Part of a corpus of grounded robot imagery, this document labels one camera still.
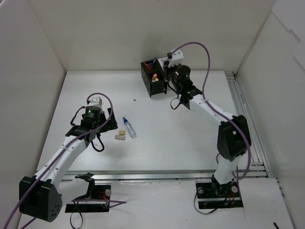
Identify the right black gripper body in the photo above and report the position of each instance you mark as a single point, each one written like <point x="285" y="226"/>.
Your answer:
<point x="168" y="74"/>

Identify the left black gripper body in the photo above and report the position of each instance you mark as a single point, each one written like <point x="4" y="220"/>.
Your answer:
<point x="108" y="120"/>

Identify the red gel pen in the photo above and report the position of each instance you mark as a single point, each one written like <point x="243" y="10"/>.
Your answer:
<point x="147" y="66"/>

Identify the pink highlighter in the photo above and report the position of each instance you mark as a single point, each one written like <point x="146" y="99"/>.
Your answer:
<point x="165" y="63"/>

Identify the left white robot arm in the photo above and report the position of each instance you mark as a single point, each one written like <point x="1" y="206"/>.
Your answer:
<point x="41" y="195"/>

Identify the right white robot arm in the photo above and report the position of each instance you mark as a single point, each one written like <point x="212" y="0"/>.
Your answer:
<point x="233" y="139"/>

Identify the grey eraser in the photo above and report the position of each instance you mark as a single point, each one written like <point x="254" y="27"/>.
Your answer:
<point x="120" y="137"/>

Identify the white pen holder box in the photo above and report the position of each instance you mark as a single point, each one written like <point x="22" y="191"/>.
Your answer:
<point x="161" y="60"/>

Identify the black pen holder box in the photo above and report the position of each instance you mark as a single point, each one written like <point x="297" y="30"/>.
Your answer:
<point x="156" y="87"/>

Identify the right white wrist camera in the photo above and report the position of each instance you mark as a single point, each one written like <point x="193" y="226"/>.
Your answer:
<point x="175" y="58"/>

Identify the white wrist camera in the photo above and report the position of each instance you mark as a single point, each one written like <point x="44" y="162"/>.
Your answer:
<point x="96" y="102"/>
<point x="175" y="58"/>

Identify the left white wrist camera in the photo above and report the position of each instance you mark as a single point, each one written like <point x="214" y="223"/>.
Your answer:
<point x="96" y="102"/>

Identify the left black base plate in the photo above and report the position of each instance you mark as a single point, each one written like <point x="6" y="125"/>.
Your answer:
<point x="94" y="204"/>

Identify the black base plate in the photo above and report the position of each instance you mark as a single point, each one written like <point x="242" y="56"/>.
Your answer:
<point x="94" y="204"/>
<point x="207" y="199"/>

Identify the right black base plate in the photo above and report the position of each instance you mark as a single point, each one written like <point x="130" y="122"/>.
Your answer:
<point x="207" y="199"/>

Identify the aluminium side rail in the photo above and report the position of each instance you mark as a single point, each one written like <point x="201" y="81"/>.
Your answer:
<point x="256" y="161"/>

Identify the aluminium front rail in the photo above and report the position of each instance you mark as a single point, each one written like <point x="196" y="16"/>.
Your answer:
<point x="161" y="175"/>

